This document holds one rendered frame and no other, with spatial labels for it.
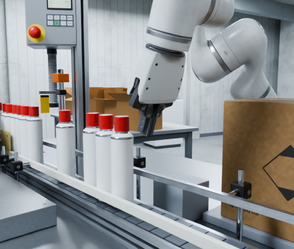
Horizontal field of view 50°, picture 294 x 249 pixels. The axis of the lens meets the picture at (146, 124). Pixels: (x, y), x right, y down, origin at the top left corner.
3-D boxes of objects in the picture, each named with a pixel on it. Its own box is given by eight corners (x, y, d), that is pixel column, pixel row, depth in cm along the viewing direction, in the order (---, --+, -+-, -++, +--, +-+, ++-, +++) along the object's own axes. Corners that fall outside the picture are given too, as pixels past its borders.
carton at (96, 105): (74, 119, 360) (73, 86, 355) (109, 117, 385) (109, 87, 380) (90, 123, 323) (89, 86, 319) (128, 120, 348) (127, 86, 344)
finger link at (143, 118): (147, 100, 63) (139, 130, 65) (134, 100, 61) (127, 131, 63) (156, 105, 61) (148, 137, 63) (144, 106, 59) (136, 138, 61)
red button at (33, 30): (29, 27, 103) (27, 25, 100) (42, 27, 103) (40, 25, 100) (30, 39, 103) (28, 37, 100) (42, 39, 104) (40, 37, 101)
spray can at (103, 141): (92, 198, 76) (90, 114, 74) (109, 193, 80) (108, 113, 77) (104, 204, 72) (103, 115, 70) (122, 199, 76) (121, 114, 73)
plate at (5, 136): (0, 151, 124) (-1, 129, 123) (2, 151, 124) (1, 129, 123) (9, 156, 116) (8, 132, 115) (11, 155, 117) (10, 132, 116)
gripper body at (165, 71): (172, 41, 63) (159, 93, 67) (133, 36, 57) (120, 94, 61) (199, 51, 58) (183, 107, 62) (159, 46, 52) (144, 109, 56)
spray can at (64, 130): (54, 180, 91) (51, 109, 89) (70, 177, 94) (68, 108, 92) (63, 184, 87) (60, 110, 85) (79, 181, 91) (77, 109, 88)
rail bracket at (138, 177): (117, 212, 80) (116, 149, 78) (139, 205, 85) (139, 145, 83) (125, 216, 78) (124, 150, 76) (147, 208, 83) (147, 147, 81)
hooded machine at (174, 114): (167, 142, 664) (167, 79, 649) (184, 146, 614) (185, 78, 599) (140, 145, 631) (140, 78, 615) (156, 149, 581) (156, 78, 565)
